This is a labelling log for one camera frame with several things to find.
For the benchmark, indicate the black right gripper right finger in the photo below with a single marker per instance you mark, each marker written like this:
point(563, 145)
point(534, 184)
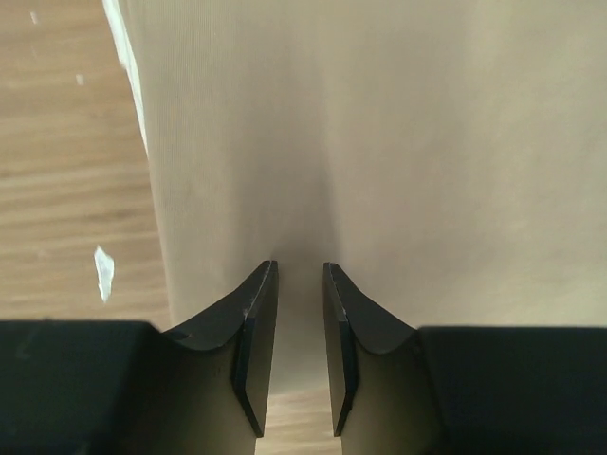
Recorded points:
point(395, 389)

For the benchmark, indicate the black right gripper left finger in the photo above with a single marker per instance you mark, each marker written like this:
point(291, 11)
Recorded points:
point(125, 387)

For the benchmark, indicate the beige t shirt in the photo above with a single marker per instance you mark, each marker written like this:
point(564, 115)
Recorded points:
point(450, 156)

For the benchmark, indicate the folded white t shirt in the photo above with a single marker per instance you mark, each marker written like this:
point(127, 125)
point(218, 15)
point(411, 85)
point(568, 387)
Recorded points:
point(126, 58)

